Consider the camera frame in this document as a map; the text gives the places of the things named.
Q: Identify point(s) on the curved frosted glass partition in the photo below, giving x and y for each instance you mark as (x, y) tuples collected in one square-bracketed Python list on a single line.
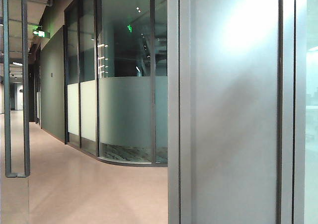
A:
[(124, 109)]

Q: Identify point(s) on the pale frosted glass pane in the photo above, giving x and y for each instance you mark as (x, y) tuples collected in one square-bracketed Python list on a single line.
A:
[(312, 85)]

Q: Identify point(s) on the dark metal glass door frame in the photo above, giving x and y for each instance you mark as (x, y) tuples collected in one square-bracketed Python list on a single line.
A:
[(25, 85)]

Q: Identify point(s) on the green running man sign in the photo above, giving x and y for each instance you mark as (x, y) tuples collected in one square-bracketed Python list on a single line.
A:
[(129, 28)]

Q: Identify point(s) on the green illuminated exit sign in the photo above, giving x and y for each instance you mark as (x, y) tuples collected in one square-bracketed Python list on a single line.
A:
[(41, 32)]

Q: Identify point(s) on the white ceiling strip light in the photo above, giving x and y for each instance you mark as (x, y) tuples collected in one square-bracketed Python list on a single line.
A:
[(17, 63)]

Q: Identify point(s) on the narrow frosted glass partition pane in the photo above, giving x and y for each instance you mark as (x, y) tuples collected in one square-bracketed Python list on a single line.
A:
[(87, 109), (72, 104)]

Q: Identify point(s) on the dark metal door post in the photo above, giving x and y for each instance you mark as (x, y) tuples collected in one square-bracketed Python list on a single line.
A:
[(174, 109), (288, 109)]

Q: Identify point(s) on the grey ceiling pipe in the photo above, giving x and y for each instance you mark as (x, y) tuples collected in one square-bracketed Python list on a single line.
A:
[(49, 2)]

